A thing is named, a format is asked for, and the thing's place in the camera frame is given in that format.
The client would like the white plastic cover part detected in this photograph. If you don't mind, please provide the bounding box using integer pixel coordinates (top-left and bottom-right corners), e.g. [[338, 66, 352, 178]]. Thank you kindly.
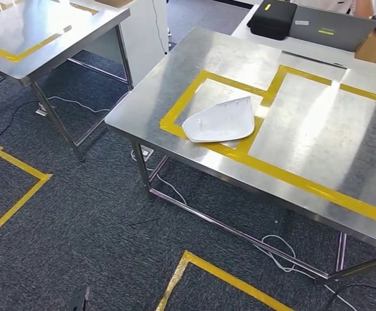
[[181, 95, 256, 144]]

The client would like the steel workbench with tape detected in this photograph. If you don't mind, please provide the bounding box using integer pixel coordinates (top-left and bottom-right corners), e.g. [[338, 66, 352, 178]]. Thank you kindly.
[[104, 26, 376, 288]]

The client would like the white cabinet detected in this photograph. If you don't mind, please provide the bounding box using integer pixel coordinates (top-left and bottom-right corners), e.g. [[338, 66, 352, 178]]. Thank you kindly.
[[85, 0, 170, 87]]

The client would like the yellow floor tape square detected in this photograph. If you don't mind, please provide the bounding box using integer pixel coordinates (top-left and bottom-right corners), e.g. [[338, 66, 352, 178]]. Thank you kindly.
[[156, 250, 295, 311], [0, 146, 53, 249]]

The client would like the black zip case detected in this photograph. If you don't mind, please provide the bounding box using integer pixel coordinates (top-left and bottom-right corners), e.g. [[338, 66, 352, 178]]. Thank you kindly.
[[247, 0, 298, 41]]

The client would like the white desk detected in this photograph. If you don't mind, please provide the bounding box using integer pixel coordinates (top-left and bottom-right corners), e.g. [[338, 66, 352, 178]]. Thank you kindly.
[[232, 3, 376, 72]]

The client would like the steel table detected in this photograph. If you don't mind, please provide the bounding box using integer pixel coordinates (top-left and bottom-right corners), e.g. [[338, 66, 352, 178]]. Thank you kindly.
[[0, 0, 134, 163]]

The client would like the black robot left foot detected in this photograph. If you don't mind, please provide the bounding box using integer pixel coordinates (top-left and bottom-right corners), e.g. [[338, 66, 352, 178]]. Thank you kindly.
[[67, 284, 91, 311]]

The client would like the grey laptop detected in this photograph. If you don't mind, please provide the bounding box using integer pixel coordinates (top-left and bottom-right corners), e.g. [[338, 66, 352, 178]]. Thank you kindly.
[[288, 4, 376, 53]]

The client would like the yellow tape on table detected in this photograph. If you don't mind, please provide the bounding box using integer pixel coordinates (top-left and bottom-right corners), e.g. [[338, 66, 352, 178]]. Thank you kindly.
[[0, 0, 100, 63]]

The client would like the person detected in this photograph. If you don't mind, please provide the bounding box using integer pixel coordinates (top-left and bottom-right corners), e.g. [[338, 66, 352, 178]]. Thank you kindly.
[[290, 0, 375, 18]]

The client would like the white floor cable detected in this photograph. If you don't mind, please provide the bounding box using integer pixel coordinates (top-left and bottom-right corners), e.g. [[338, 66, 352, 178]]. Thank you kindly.
[[47, 95, 111, 115], [259, 233, 359, 311], [131, 150, 189, 206]]

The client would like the black floor cable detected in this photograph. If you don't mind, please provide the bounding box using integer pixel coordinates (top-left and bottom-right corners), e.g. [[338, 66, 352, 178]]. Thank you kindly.
[[0, 100, 41, 161]]

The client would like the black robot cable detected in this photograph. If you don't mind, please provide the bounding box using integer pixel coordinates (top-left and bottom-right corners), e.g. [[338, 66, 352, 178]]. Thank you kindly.
[[321, 283, 376, 311]]

